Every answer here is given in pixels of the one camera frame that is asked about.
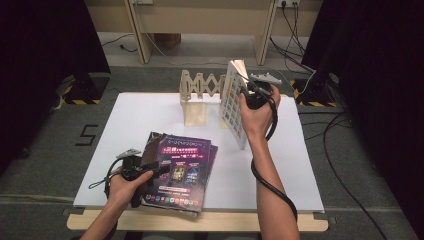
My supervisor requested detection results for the thick black gripper cable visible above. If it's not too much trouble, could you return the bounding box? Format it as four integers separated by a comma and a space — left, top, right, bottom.
250, 84, 299, 222

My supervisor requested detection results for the black striped stand base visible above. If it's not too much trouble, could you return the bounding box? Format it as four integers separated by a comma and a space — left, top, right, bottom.
289, 72, 343, 108
61, 72, 112, 106

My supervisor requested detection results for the brown magazine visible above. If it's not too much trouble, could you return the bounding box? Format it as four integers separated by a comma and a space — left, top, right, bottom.
131, 131, 168, 209

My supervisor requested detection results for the brown box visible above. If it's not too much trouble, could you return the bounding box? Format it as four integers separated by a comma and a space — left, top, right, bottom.
154, 33, 183, 51

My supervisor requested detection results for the wooden expandable book rack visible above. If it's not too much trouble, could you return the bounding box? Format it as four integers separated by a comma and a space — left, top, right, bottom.
179, 69, 234, 129

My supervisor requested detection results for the white board sheet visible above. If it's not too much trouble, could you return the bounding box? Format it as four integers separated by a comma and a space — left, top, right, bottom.
72, 91, 326, 214

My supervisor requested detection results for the black power cable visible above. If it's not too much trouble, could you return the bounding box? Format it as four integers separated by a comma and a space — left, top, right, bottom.
269, 3, 316, 73

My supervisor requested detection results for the light wooden table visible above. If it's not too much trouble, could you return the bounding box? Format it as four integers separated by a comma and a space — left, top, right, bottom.
66, 92, 329, 233

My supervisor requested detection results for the white picture-grid magazine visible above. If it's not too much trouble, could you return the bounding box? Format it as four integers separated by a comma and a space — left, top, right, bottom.
218, 59, 250, 151

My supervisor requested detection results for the black floor cable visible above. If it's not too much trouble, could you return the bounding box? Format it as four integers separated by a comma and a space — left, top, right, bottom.
322, 112, 389, 240

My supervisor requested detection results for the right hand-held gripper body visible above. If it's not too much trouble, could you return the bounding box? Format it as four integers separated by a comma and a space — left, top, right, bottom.
248, 72, 283, 110

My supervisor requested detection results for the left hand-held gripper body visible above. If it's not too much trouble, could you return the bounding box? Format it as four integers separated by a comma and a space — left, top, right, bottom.
115, 148, 148, 181

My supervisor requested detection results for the light wooden desk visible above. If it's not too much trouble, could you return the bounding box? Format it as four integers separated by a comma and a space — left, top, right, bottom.
83, 0, 324, 67

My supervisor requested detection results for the person's left hand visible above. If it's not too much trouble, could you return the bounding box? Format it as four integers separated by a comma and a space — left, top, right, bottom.
107, 169, 155, 209

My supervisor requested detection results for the black curtain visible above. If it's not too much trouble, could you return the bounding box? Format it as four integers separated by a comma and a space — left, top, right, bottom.
301, 0, 424, 240
0, 0, 111, 174

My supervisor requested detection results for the person's right hand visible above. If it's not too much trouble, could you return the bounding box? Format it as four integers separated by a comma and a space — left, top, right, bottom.
239, 84, 282, 141

